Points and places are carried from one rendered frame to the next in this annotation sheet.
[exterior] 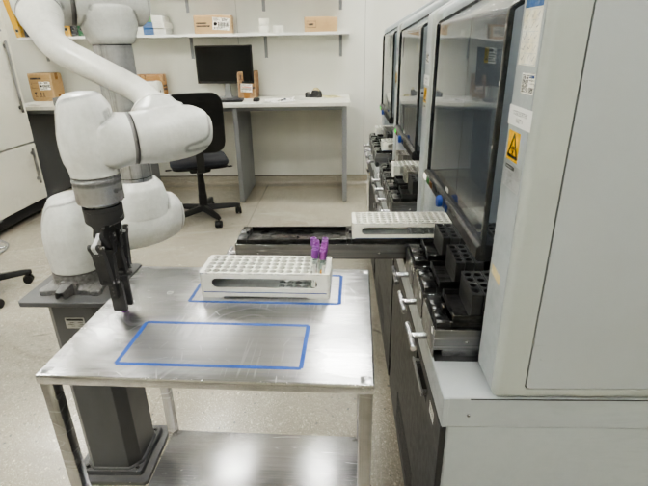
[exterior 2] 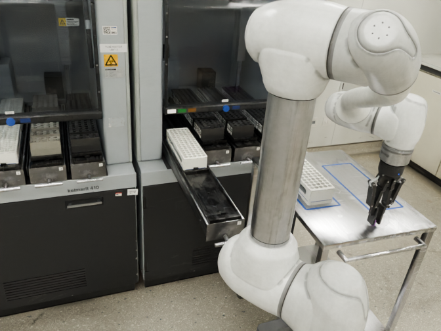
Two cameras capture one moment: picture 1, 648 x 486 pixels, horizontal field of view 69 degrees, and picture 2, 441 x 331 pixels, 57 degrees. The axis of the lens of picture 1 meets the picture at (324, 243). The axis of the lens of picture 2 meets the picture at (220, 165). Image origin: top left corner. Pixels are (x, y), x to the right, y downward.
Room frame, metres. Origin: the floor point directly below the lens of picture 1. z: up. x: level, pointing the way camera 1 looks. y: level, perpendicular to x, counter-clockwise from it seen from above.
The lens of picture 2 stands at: (1.87, 1.26, 1.62)
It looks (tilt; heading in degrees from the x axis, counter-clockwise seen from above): 29 degrees down; 245
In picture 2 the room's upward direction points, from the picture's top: 5 degrees clockwise
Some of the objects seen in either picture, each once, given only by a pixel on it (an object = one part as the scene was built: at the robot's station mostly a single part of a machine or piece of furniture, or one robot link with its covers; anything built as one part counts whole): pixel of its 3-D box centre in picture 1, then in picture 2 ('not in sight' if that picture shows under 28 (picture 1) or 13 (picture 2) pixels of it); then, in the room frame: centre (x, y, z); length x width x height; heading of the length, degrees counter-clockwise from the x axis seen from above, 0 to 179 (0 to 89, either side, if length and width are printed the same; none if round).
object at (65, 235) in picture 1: (76, 229); (329, 305); (1.30, 0.72, 0.87); 0.18 x 0.16 x 0.22; 123
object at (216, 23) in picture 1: (214, 24); not in sight; (4.75, 0.96, 1.54); 0.33 x 0.20 x 0.15; 95
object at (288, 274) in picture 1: (268, 276); (302, 176); (1.00, 0.13, 0.85); 0.30 x 0.10 x 0.06; 86
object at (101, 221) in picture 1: (106, 225); (388, 173); (0.91, 0.44, 1.02); 0.08 x 0.07 x 0.09; 176
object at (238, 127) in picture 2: (454, 264); (242, 131); (1.05, -0.32, 0.85); 0.12 x 0.02 x 0.06; 177
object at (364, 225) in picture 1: (400, 227); (185, 148); (1.36, -0.23, 0.83); 0.30 x 0.10 x 0.06; 88
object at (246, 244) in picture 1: (341, 243); (197, 180); (1.36, -0.06, 0.78); 0.73 x 0.14 x 0.09; 88
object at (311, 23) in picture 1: (321, 24); not in sight; (4.72, -0.01, 1.52); 0.29 x 0.22 x 0.12; 87
